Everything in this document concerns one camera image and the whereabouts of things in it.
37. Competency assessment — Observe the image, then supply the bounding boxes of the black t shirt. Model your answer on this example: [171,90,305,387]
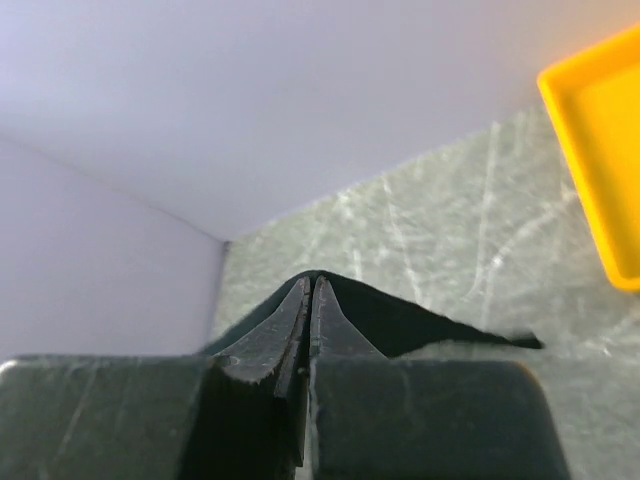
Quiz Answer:
[202,270,545,358]

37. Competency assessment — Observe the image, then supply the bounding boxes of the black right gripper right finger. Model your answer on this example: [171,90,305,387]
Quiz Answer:
[309,277,570,479]

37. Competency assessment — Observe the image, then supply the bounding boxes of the yellow plastic bin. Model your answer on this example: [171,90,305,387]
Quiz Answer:
[537,26,639,292]

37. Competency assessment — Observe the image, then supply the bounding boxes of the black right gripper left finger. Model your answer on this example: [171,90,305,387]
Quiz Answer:
[1,278,308,479]

